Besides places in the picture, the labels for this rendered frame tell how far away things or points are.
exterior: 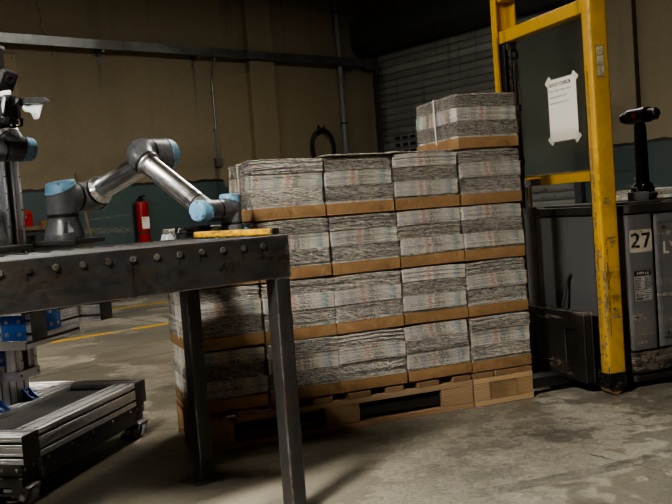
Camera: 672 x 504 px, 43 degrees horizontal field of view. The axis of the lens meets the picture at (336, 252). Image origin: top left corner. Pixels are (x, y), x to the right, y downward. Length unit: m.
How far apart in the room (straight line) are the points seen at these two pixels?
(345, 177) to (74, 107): 7.14
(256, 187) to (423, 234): 0.72
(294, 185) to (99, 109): 7.22
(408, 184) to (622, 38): 6.87
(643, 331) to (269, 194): 1.71
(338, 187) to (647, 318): 1.46
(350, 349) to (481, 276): 0.64
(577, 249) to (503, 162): 0.66
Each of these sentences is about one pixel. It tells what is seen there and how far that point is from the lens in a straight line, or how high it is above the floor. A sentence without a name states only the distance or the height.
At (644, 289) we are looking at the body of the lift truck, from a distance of 3.85.
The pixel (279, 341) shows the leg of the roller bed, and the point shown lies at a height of 0.50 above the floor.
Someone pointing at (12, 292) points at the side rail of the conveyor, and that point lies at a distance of 2.04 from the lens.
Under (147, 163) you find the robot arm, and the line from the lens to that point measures 3.09.
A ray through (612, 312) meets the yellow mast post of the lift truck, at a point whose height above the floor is 0.35.
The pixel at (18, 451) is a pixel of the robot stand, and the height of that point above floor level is 0.18.
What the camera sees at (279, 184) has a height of 0.97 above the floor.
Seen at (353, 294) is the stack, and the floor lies 0.52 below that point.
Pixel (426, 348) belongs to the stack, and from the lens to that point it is 3.47.
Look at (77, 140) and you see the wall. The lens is 10.16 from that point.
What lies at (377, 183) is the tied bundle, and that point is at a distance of 3.35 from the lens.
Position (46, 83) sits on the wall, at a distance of 10.13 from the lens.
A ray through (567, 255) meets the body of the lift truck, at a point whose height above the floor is 0.56.
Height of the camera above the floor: 0.87
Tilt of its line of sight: 3 degrees down
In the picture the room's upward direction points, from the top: 4 degrees counter-clockwise
